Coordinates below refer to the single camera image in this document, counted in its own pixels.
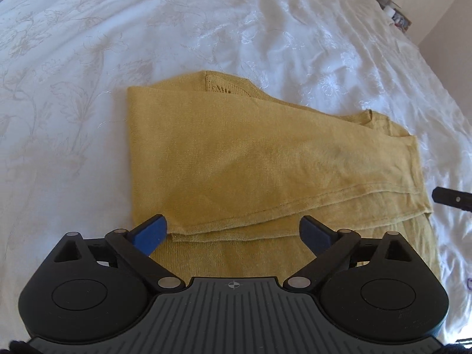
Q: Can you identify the mustard yellow knit garment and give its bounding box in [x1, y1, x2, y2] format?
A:
[127, 71, 440, 281]

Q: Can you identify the bedside clutter right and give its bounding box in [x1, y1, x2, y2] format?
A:
[376, 0, 411, 34]

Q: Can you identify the white embroidered bedspread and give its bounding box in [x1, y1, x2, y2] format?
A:
[1, 0, 471, 344]

